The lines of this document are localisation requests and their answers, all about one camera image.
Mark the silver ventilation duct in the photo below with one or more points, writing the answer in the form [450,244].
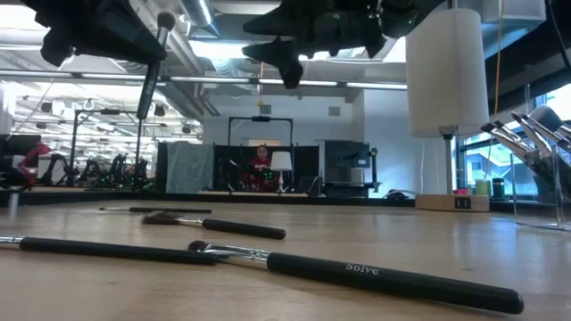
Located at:
[187,53]

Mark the black background robot arm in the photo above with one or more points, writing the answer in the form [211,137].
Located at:
[118,171]
[55,171]

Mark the person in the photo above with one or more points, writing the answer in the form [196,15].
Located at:
[260,167]

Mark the small white background lamp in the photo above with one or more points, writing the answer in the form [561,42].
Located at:
[281,161]

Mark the dark cup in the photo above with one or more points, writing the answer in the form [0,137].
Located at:
[498,188]

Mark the green cup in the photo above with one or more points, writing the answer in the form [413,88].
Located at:
[482,187]

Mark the grey cloth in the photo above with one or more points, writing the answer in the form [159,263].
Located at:
[189,167]

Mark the black monitor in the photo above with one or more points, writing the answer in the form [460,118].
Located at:
[18,145]

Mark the long ceiling light strip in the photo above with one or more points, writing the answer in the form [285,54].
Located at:
[214,79]

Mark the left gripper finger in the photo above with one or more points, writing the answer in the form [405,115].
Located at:
[111,49]
[120,22]

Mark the clear acrylic brush holder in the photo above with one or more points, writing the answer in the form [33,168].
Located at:
[557,200]

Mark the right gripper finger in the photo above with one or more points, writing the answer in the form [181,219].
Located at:
[285,24]
[285,51]

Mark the fluffy brown head makeup brush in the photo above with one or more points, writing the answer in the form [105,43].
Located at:
[241,228]

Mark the white shade table lamp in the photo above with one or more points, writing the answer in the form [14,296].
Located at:
[446,67]

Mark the black partition panel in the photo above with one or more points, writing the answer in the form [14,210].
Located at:
[227,153]

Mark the black aluminium table frame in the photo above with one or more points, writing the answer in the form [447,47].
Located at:
[312,198]

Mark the small pink item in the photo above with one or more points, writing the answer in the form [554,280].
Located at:
[459,191]

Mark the black brush with Solve print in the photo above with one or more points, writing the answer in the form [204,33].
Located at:
[379,278]

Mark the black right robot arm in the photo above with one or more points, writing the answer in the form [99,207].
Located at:
[410,13]

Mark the black rig frame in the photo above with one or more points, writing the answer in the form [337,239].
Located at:
[109,112]
[261,118]

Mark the pale upright post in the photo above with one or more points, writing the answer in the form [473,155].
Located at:
[13,205]

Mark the black cabinet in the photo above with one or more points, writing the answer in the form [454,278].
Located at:
[345,156]

